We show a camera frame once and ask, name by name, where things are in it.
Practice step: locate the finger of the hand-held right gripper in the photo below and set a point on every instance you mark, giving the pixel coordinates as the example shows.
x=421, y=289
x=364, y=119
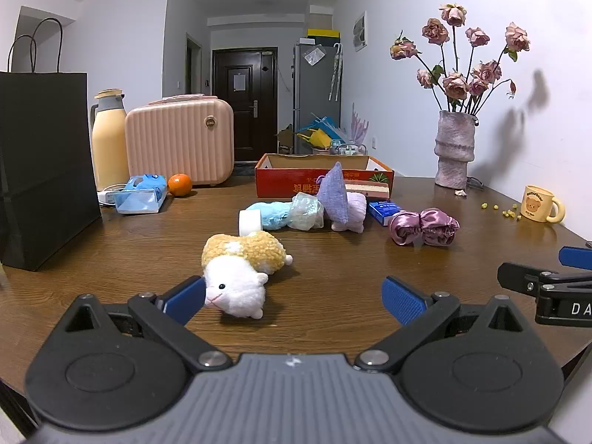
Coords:
x=518, y=276
x=576, y=258

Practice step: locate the yellow white sheep plush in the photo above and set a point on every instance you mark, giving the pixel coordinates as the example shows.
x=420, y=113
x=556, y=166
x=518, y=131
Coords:
x=240, y=282

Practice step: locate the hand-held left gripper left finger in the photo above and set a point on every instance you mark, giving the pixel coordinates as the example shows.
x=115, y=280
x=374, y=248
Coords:
x=185, y=303

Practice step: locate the pink satin scrunchie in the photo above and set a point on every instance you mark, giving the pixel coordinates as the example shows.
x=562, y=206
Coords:
x=423, y=227

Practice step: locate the grey refrigerator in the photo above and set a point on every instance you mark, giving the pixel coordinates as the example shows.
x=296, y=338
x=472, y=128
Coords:
x=314, y=88

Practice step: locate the pink ribbed suitcase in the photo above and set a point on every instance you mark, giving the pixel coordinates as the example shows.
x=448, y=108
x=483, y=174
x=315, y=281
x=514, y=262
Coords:
x=178, y=143

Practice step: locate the striped brown cream sponge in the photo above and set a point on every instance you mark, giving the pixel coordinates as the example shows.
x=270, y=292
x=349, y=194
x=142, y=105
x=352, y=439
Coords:
x=367, y=189

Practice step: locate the blue tissue pack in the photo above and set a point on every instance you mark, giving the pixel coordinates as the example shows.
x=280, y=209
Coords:
x=138, y=196

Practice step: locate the dark brown door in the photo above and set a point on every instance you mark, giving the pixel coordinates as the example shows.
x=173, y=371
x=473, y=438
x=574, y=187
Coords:
x=245, y=120

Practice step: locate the clear plastic pouch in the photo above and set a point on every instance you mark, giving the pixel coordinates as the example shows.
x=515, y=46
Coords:
x=313, y=55

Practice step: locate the small blue box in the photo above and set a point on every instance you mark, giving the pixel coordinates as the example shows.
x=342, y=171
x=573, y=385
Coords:
x=384, y=212

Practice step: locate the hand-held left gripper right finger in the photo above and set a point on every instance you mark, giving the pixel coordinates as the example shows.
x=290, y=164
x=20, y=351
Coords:
x=402, y=303

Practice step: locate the yellow black box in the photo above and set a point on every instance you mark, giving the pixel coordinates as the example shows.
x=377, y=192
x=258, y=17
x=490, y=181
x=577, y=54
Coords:
x=323, y=34

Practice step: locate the light blue plush toy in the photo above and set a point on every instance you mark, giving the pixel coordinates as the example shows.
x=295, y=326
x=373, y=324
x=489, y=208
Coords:
x=275, y=215

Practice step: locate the orange cardboard box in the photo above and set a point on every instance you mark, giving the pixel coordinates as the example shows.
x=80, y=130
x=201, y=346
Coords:
x=282, y=185

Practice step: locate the wall electric panel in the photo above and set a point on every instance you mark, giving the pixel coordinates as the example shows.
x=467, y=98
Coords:
x=360, y=30

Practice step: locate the iridescent plastic wrap ball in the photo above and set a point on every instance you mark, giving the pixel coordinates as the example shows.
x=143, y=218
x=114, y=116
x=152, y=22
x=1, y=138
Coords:
x=305, y=212

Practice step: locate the blue yellow bags pile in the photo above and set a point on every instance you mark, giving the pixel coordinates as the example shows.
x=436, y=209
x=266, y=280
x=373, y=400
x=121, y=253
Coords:
x=321, y=134

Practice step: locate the white tape roll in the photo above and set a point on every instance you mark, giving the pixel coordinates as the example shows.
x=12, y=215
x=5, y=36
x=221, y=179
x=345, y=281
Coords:
x=249, y=222

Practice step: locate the purple waffle cloth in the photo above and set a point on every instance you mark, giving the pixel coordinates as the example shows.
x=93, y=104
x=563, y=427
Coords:
x=335, y=192

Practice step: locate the orange fruit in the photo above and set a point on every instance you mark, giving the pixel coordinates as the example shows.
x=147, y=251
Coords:
x=180, y=185

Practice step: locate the hanging folded umbrella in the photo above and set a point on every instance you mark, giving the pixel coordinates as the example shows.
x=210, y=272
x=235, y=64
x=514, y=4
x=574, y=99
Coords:
x=336, y=71

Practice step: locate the brown cardboard box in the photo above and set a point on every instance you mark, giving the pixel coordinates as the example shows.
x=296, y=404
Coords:
x=286, y=141

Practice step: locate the pink bin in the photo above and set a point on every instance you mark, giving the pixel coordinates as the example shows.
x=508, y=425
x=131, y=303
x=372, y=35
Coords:
x=320, y=150

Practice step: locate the black paper bag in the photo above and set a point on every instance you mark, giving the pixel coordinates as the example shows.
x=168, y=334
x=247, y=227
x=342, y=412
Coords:
x=41, y=171

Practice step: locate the yellow bear mug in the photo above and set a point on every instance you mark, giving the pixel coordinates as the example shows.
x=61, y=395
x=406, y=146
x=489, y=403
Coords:
x=536, y=203

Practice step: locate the purple textured vase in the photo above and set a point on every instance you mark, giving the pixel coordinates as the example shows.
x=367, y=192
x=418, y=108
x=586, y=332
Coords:
x=455, y=148

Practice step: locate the yellow thermos jug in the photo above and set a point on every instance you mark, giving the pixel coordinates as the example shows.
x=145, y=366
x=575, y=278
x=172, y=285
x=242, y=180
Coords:
x=110, y=148

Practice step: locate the white paper notice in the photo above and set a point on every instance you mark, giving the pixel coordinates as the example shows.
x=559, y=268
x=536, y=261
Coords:
x=238, y=82

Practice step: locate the scattered yellow bits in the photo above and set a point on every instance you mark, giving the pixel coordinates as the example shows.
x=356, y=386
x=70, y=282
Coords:
x=507, y=214

